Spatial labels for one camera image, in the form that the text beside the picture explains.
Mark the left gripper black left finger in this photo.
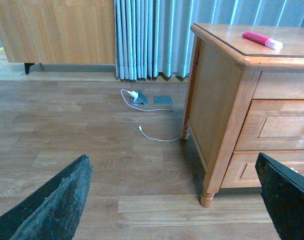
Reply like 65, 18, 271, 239
0, 154, 93, 240

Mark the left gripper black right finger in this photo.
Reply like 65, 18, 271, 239
255, 152, 304, 240

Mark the wooden drawer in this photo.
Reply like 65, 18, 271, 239
221, 150, 304, 188
235, 99, 304, 151

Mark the pink marker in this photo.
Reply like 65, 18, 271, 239
242, 30, 283, 51

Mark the wooden nightstand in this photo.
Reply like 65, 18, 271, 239
181, 22, 304, 208

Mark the open floor socket box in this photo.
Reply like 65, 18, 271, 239
130, 91, 148, 106

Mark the closed floor socket plate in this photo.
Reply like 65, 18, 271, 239
153, 96, 173, 106

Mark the large wooden cabinet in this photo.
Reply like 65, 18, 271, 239
0, 0, 116, 74

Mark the light blue curtain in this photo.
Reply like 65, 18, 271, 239
115, 0, 304, 81

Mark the white charger cable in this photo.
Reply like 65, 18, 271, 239
120, 88, 192, 143

